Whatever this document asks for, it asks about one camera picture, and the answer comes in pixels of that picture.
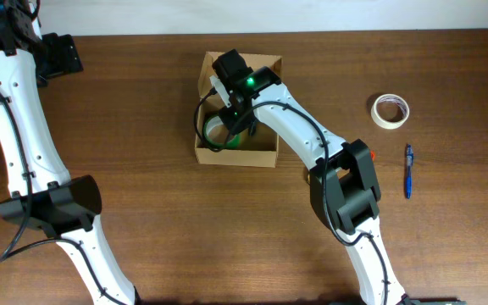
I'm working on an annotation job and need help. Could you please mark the green tape roll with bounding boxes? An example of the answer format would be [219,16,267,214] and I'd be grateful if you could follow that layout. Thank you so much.
[203,115,241,149]

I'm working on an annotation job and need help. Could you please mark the brown cardboard box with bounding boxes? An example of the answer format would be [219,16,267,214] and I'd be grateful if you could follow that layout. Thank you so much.
[194,52,280,168]

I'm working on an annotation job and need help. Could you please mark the white masking tape roll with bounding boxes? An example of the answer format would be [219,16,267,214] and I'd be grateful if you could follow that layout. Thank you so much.
[370,94,410,130]

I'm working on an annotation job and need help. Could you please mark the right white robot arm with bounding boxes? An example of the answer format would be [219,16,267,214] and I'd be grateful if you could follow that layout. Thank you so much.
[212,50,411,304]

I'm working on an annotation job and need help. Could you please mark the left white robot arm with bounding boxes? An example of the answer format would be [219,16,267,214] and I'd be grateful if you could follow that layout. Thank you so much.
[0,0,141,304]

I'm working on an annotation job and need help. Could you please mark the blue ballpoint pen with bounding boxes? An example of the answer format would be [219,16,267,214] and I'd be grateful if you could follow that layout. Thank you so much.
[404,144,413,199]

